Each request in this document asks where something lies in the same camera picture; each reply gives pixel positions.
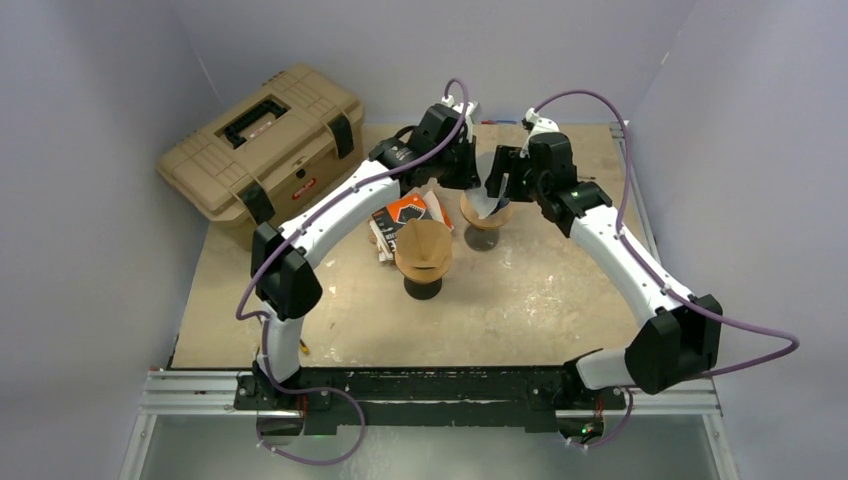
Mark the wooden ring dripper holder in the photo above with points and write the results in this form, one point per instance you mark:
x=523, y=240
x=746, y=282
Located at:
x=491, y=222

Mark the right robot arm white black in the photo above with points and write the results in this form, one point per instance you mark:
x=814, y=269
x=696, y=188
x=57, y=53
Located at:
x=679, y=333

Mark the brown paper coffee filter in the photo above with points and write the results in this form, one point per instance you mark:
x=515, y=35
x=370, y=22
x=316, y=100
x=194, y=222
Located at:
x=423, y=244

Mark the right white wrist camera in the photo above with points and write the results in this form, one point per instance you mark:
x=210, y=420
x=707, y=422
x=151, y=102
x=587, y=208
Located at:
x=534, y=124

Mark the wooden dripper stand black base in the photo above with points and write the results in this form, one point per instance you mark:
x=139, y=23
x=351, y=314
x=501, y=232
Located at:
x=422, y=283

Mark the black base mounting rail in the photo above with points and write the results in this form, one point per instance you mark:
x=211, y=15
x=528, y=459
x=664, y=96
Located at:
x=537, y=399

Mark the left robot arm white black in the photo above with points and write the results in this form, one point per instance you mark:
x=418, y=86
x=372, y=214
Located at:
x=440, y=147

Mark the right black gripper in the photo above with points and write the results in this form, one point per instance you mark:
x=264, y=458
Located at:
x=515, y=166

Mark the stack of paper filters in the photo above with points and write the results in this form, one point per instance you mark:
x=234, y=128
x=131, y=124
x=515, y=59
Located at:
x=384, y=252

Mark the white paper coffee filter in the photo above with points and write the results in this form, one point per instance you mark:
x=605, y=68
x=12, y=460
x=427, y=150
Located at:
x=482, y=204

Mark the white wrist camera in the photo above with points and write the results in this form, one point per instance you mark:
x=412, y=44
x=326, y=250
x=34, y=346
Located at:
x=469, y=111
x=534, y=124

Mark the coffee paper filter box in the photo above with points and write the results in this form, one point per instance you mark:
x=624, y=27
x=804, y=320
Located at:
x=392, y=217

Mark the tan plastic toolbox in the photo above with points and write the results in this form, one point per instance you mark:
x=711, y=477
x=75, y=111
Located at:
x=266, y=158

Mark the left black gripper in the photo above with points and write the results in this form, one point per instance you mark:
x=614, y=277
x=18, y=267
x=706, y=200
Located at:
x=469, y=178

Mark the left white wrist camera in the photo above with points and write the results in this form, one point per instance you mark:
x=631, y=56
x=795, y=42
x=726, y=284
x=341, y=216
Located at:
x=469, y=111

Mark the glass carafe with collar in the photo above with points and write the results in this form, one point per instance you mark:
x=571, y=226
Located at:
x=480, y=239

